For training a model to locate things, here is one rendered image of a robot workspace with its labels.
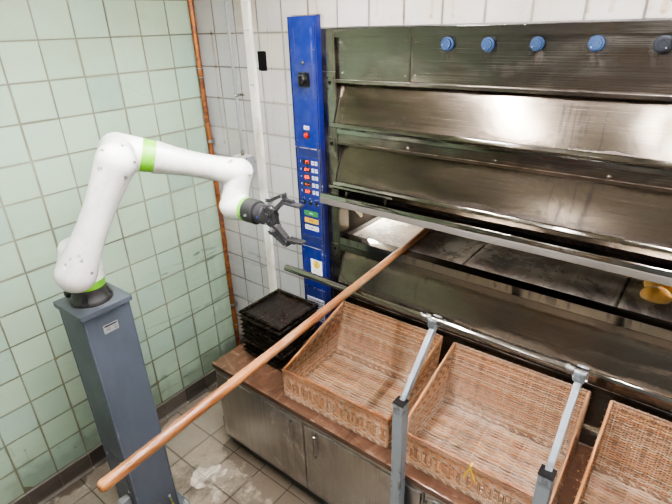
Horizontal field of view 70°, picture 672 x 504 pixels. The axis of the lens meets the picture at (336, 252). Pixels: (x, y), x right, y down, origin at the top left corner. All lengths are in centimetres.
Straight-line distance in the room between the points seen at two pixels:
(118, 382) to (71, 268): 59
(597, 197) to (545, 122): 30
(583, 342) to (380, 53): 133
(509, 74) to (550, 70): 13
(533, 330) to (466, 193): 60
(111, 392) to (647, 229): 199
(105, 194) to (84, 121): 85
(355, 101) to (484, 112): 56
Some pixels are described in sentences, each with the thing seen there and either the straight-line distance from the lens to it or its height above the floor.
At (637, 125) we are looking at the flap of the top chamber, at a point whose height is 182.
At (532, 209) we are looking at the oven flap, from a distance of 185.
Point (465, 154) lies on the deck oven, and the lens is 190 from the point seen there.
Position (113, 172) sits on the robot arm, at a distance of 165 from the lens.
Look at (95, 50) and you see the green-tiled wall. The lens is 251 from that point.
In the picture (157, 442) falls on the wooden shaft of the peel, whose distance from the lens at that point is 136.
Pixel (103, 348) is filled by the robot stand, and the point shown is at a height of 103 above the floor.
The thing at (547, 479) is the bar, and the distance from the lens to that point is 161.
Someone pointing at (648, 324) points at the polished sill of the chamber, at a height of 118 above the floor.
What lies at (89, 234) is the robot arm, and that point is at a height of 153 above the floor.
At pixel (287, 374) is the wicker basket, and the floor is 72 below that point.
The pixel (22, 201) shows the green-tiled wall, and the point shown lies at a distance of 242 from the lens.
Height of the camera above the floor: 212
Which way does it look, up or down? 25 degrees down
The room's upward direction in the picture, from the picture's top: 2 degrees counter-clockwise
